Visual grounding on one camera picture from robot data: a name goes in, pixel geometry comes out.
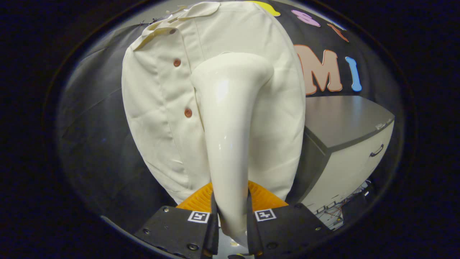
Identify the black backdrop cloth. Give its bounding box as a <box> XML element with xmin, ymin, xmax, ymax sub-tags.
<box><xmin>57</xmin><ymin>0</ymin><xmax>405</xmax><ymax>225</ymax></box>

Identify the white cabinet with grey top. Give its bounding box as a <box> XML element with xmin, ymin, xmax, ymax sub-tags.
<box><xmin>287</xmin><ymin>95</ymin><xmax>395</xmax><ymax>216</ymax></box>

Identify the cream button-up shirt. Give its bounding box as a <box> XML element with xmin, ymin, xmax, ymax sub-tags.
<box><xmin>121</xmin><ymin>1</ymin><xmax>306</xmax><ymax>205</ymax></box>

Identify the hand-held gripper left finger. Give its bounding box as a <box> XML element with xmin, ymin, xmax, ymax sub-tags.
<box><xmin>135</xmin><ymin>182</ymin><xmax>220</xmax><ymax>259</ymax></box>

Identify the tangle of cables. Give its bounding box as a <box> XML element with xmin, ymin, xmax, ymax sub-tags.
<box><xmin>316</xmin><ymin>180</ymin><xmax>375</xmax><ymax>231</ymax></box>

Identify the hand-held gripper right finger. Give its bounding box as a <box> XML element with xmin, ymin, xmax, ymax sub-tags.
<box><xmin>246</xmin><ymin>180</ymin><xmax>333</xmax><ymax>258</ymax></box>

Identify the white garment steamer handle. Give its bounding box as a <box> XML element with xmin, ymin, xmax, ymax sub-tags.
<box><xmin>190</xmin><ymin>52</ymin><xmax>275</xmax><ymax>247</ymax></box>

